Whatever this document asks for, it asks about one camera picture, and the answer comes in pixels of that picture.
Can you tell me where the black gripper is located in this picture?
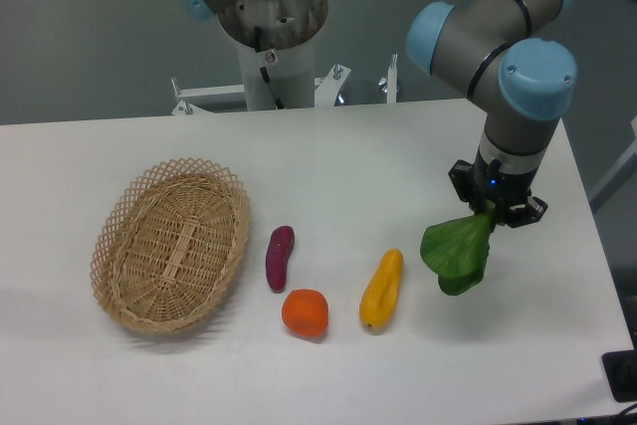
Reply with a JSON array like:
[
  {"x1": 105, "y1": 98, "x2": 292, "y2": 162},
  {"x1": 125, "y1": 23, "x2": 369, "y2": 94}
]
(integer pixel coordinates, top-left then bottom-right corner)
[{"x1": 448, "y1": 157, "x2": 547, "y2": 227}]

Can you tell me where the green leafy vegetable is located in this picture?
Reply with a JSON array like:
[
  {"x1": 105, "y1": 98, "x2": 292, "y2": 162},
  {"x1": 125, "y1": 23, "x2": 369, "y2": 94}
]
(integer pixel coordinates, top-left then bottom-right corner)
[{"x1": 420, "y1": 202, "x2": 495, "y2": 296}]

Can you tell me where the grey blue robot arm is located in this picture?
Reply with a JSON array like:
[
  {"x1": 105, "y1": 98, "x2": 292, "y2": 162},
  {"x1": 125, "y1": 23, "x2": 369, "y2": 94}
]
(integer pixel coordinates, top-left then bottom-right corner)
[{"x1": 179, "y1": 0, "x2": 577, "y2": 227}]

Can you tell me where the white table leg right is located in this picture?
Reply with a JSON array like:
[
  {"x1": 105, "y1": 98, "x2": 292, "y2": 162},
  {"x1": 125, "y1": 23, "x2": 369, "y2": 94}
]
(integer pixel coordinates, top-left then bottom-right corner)
[{"x1": 588, "y1": 118, "x2": 636, "y2": 213}]

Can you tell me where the yellow pepper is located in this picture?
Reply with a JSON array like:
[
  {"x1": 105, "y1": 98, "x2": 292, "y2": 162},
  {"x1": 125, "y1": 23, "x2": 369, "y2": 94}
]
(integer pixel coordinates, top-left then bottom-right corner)
[{"x1": 359, "y1": 249, "x2": 404, "y2": 330}]

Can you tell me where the black device at edge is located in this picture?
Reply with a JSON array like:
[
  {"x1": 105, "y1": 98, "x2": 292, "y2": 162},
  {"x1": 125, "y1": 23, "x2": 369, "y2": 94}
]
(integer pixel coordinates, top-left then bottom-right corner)
[{"x1": 601, "y1": 350, "x2": 636, "y2": 403}]

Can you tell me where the purple sweet potato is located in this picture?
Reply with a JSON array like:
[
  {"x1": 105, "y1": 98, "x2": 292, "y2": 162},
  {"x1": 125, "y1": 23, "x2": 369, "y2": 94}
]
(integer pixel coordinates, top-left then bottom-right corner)
[{"x1": 265, "y1": 225, "x2": 295, "y2": 293}]

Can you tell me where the orange round fruit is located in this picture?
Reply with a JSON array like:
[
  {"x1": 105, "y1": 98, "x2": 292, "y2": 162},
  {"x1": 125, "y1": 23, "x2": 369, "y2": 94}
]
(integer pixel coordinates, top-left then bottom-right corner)
[{"x1": 282, "y1": 289, "x2": 328, "y2": 337}]

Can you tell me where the woven wicker basket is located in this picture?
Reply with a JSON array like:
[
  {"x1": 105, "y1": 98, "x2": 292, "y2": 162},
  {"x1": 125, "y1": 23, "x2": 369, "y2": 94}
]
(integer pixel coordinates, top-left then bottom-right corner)
[{"x1": 90, "y1": 158, "x2": 251, "y2": 334}]

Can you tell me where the white metal base frame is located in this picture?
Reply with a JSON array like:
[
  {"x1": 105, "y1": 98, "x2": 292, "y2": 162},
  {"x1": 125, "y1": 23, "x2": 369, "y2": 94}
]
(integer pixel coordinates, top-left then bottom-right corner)
[{"x1": 170, "y1": 64, "x2": 351, "y2": 115}]

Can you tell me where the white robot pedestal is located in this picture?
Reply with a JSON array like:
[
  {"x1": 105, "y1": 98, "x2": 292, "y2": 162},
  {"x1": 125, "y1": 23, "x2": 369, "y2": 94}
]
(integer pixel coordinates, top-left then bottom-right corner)
[{"x1": 217, "y1": 0, "x2": 329, "y2": 110}]

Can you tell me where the black cable on pedestal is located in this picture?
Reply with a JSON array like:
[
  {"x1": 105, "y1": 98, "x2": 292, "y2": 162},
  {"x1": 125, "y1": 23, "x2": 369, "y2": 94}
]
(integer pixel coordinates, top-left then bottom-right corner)
[{"x1": 254, "y1": 25, "x2": 289, "y2": 110}]

